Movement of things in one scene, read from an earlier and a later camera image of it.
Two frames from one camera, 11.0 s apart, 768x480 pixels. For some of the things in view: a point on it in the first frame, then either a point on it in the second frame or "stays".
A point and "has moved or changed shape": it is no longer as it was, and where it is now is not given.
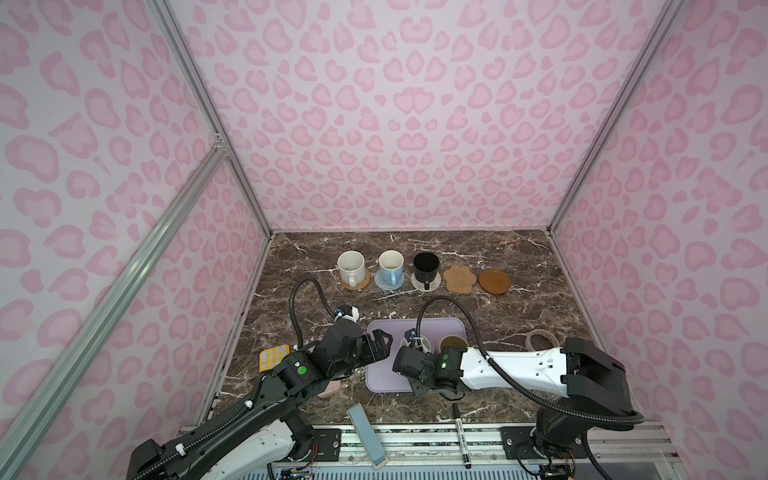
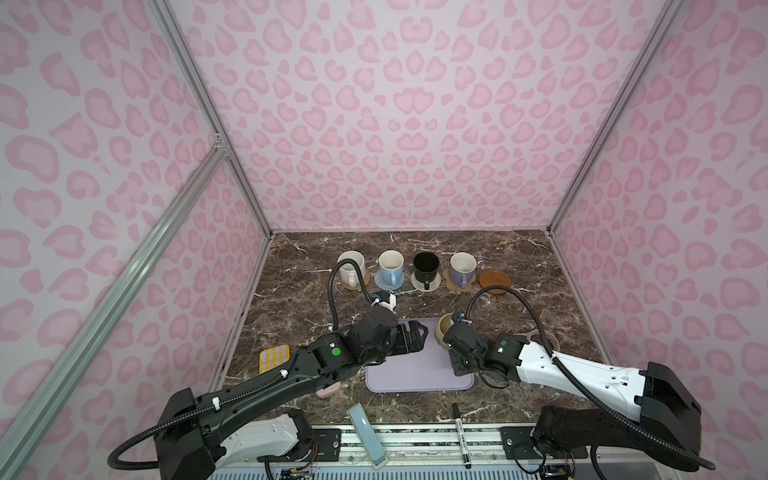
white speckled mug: [351, 266] stays
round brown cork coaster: [494, 281] stays
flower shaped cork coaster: [459, 279] stays
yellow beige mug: [453, 340] has moved or changed shape
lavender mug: [421, 342] has moved or changed shape
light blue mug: [391, 264] stays
